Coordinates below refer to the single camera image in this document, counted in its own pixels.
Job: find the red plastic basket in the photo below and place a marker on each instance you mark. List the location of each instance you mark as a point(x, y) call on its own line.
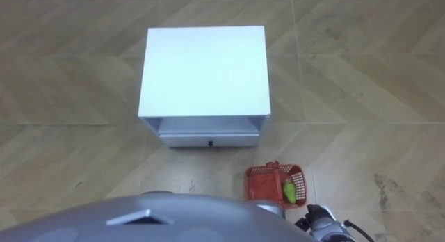
point(266, 183)

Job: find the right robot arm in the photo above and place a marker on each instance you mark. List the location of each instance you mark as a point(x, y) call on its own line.
point(323, 224)

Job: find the white bedside cabinet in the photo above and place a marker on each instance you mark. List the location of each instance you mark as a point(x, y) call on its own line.
point(204, 71)

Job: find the green soft toy fruit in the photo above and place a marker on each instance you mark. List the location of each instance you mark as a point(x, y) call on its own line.
point(289, 192)

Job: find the robot body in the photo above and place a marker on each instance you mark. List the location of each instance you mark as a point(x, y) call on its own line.
point(156, 221)

